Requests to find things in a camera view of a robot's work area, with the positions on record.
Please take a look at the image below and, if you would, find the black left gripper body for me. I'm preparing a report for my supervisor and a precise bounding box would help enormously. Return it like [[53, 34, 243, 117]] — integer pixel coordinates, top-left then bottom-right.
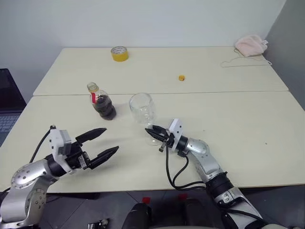
[[63, 140, 93, 170]]

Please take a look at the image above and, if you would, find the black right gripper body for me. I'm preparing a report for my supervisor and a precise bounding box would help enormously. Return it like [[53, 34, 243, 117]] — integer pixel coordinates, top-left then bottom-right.
[[158, 130, 177, 153]]

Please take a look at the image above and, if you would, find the yellow tape roll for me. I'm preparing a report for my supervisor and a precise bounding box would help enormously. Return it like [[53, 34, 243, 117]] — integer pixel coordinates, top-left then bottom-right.
[[110, 45, 130, 62]]

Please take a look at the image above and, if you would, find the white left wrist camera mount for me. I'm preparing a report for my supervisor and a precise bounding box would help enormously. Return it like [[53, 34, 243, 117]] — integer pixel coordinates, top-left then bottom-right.
[[48, 127, 73, 174]]

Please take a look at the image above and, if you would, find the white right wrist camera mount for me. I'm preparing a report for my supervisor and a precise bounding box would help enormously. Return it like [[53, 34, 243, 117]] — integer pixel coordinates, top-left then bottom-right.
[[167, 118, 184, 151]]

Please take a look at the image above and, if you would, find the pink fluffy cloth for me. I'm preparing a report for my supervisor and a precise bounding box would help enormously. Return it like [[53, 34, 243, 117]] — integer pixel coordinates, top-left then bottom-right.
[[234, 34, 269, 58]]

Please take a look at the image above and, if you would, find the cola bottle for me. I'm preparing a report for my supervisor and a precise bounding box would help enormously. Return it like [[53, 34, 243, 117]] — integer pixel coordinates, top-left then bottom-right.
[[86, 81, 118, 121]]

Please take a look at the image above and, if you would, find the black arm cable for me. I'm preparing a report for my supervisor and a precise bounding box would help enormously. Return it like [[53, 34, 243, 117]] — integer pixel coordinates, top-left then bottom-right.
[[29, 124, 57, 164], [164, 142, 208, 191]]

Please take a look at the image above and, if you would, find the white wire clothes hanger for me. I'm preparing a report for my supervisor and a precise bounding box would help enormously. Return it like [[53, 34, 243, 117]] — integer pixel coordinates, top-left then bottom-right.
[[220, 47, 273, 68]]

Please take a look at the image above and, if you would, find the black laptop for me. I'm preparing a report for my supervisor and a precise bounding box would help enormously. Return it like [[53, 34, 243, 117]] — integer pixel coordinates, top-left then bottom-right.
[[0, 68, 28, 147]]

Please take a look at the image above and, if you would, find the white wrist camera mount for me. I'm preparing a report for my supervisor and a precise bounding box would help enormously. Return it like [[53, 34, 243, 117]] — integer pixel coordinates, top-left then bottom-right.
[[167, 118, 184, 151], [48, 127, 73, 174]]

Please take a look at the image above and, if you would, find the clear glass cup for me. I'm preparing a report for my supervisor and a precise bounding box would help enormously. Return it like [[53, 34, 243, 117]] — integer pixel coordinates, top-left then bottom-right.
[[129, 92, 165, 147]]

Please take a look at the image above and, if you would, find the dark rounded shape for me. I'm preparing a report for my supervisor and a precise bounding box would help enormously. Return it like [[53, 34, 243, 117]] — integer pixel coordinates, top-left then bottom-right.
[[124, 202, 153, 229]]

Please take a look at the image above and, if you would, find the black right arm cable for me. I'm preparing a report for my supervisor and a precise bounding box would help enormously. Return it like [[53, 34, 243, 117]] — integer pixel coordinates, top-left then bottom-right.
[[164, 142, 208, 191]]

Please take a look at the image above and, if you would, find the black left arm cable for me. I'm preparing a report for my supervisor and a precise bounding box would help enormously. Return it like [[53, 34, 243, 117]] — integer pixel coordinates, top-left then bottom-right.
[[29, 124, 57, 164]]

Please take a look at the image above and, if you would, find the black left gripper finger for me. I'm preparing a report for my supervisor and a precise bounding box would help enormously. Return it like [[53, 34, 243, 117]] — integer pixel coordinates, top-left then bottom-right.
[[89, 146, 120, 170], [75, 127, 108, 147]]

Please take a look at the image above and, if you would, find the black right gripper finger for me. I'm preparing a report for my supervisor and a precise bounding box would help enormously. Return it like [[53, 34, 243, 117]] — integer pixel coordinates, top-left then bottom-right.
[[146, 131, 168, 145], [144, 125, 167, 138]]

